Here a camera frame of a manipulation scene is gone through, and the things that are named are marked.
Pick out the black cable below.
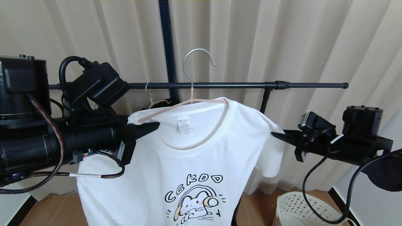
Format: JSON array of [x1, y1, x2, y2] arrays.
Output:
[[59, 56, 92, 92], [302, 148, 402, 225]]

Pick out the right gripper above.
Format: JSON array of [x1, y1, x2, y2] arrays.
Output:
[[294, 137, 334, 163]]

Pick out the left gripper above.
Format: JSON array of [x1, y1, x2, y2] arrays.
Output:
[[65, 122, 138, 167]]

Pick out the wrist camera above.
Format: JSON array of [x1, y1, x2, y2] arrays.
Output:
[[64, 61, 130, 126], [297, 111, 337, 139]]

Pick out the pink clothes hanger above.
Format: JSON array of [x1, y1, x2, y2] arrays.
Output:
[[138, 48, 229, 151], [145, 82, 172, 109]]

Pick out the white laundry basket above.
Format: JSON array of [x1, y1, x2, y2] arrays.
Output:
[[275, 191, 357, 226]]

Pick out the black shorts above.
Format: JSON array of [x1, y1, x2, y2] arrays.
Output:
[[142, 98, 182, 111]]

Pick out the black clothes rack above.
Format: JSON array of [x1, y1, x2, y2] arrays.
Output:
[[49, 81, 349, 226]]

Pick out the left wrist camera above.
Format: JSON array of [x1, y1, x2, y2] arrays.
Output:
[[64, 61, 130, 126]]

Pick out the white garment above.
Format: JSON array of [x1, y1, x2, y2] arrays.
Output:
[[77, 97, 286, 226]]

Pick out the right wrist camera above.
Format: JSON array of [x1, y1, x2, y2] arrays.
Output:
[[297, 111, 337, 139]]

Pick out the white curtain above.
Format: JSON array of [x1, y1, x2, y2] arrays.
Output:
[[0, 0, 178, 202], [169, 0, 402, 196]]

